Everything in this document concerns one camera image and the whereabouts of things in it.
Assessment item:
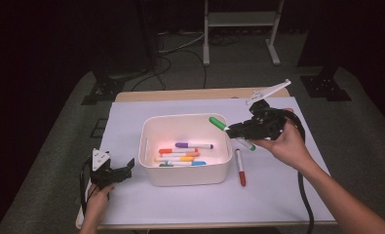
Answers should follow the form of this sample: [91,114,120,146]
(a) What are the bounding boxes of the white plastic storage bin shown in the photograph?
[137,112,234,188]

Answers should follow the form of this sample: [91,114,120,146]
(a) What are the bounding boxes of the black floor cable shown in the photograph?
[131,54,173,93]
[182,49,210,90]

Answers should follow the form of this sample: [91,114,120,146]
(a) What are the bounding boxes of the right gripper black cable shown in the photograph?
[285,108,316,234]

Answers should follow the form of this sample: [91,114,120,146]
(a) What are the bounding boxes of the person's left hand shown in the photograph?
[87,183,116,213]

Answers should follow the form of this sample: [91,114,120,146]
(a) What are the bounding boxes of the red marker pen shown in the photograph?
[234,147,248,188]

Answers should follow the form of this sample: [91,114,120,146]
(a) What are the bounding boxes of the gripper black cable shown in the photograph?
[79,159,95,217]
[285,108,316,234]

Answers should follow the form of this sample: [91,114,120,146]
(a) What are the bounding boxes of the white metal stand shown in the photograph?
[202,0,286,67]

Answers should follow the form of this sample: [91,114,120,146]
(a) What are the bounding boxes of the person's right hand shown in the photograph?
[253,117,315,173]

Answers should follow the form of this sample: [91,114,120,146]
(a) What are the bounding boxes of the group of coloured markers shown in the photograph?
[152,141,214,168]

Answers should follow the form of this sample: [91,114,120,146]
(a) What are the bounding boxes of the purple marker pen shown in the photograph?
[173,141,214,150]

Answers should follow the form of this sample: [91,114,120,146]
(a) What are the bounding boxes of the black stand base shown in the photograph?
[299,66,353,102]
[80,64,127,106]

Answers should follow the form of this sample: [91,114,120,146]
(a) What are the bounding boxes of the white floor cable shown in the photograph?
[156,30,208,55]

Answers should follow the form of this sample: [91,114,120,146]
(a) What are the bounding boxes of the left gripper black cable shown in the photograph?
[79,159,95,217]

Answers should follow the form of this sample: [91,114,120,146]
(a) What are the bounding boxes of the black square floor frame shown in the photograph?
[89,118,109,139]

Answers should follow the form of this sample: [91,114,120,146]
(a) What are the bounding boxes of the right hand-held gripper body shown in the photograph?
[245,78,292,141]

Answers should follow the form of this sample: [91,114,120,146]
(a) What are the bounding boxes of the light green marker pen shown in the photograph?
[208,115,257,153]

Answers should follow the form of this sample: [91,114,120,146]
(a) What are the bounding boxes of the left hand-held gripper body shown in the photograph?
[88,147,124,190]

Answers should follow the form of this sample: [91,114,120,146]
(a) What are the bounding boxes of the orange marker pen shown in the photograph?
[158,147,200,155]

